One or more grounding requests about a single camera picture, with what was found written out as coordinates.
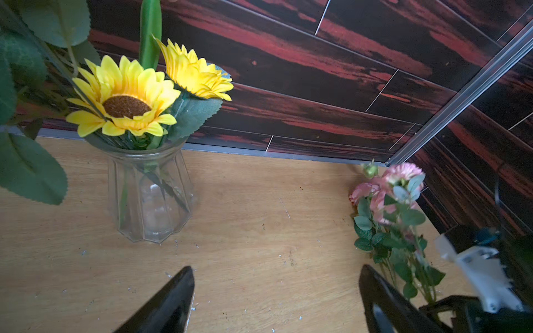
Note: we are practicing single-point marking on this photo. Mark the yellow sunflower large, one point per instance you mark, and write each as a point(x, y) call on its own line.
point(120, 98)

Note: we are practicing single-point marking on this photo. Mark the yellow sunflower small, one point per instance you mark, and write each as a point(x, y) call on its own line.
point(193, 74)

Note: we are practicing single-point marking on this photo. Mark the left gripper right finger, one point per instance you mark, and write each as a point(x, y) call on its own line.
point(386, 310)

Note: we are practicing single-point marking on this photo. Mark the pale pink peony stem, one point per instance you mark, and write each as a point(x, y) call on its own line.
point(386, 221)

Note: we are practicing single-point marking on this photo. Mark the pink tulip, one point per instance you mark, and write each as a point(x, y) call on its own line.
point(150, 33)

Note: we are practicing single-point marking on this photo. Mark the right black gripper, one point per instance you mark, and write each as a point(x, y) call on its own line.
point(465, 314)

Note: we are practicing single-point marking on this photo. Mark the clear glass vase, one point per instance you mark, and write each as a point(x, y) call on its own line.
point(150, 194)

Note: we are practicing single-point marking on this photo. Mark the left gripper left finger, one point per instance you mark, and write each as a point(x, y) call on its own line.
point(168, 310)

